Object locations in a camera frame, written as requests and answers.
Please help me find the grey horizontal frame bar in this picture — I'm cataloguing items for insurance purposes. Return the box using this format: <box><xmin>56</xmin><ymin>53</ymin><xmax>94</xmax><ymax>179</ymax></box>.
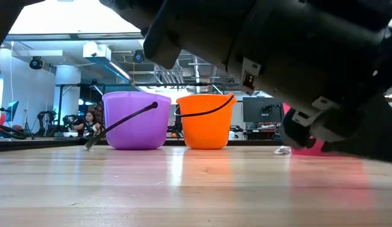
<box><xmin>4</xmin><ymin>32</ymin><xmax>143</xmax><ymax>41</ymax></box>

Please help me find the black looped cable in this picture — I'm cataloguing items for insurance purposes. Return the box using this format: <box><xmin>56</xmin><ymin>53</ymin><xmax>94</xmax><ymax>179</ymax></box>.
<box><xmin>0</xmin><ymin>124</ymin><xmax>28</xmax><ymax>140</ymax></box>

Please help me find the black table edge rail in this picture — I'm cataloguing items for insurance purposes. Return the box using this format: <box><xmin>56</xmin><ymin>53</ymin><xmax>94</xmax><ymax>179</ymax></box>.
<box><xmin>0</xmin><ymin>137</ymin><xmax>283</xmax><ymax>152</ymax></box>

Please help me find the pale crumpled candy wrapper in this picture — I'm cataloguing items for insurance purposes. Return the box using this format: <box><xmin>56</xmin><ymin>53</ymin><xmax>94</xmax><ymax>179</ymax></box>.
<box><xmin>273</xmin><ymin>145</ymin><xmax>292</xmax><ymax>156</ymax></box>

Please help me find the black ceiling spotlight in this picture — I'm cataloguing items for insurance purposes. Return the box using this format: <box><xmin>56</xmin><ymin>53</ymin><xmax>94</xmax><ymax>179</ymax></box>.
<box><xmin>132</xmin><ymin>49</ymin><xmax>146</xmax><ymax>64</ymax></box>
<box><xmin>28</xmin><ymin>56</ymin><xmax>44</xmax><ymax>71</ymax></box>

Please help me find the silver ventilation duct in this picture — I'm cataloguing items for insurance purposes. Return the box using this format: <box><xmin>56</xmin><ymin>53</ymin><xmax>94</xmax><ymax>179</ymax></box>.
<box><xmin>191</xmin><ymin>59</ymin><xmax>222</xmax><ymax>93</ymax></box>

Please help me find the white pillar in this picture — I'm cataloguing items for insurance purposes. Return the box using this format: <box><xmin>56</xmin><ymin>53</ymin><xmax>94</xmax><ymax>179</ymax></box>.
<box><xmin>53</xmin><ymin>65</ymin><xmax>82</xmax><ymax>127</ymax></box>

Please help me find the tilted computer monitor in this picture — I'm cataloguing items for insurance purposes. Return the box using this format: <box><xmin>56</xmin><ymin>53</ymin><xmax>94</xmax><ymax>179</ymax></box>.
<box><xmin>3</xmin><ymin>100</ymin><xmax>20</xmax><ymax>123</ymax></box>

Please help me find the white ceiling unit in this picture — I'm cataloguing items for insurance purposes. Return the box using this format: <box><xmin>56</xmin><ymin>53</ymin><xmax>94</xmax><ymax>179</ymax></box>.
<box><xmin>83</xmin><ymin>41</ymin><xmax>112</xmax><ymax>62</ymax></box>

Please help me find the long ceiling light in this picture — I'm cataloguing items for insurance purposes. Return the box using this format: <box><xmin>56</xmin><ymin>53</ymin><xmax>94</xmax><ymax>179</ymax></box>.
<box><xmin>107</xmin><ymin>61</ymin><xmax>133</xmax><ymax>82</ymax></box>

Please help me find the black computer monitor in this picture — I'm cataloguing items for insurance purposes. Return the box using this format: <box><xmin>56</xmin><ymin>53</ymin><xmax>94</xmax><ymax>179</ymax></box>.
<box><xmin>242</xmin><ymin>96</ymin><xmax>283</xmax><ymax>124</ymax></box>

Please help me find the person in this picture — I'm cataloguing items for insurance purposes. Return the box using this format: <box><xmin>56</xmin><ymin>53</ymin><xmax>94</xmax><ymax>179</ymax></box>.
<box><xmin>72</xmin><ymin>110</ymin><xmax>101</xmax><ymax>139</ymax></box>

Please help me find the orange plastic bucket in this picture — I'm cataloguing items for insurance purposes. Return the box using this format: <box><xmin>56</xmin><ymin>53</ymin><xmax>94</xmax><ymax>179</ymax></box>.
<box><xmin>174</xmin><ymin>93</ymin><xmax>237</xmax><ymax>150</ymax></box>

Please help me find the purple plastic bucket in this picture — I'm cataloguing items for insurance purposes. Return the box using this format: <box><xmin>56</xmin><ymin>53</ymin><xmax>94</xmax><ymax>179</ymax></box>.
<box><xmin>85</xmin><ymin>91</ymin><xmax>172</xmax><ymax>151</ymax></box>

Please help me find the pink jack-o-lantern bucket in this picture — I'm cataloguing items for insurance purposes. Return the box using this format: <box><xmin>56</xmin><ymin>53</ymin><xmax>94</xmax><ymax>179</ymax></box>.
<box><xmin>282</xmin><ymin>102</ymin><xmax>337</xmax><ymax>158</ymax></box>

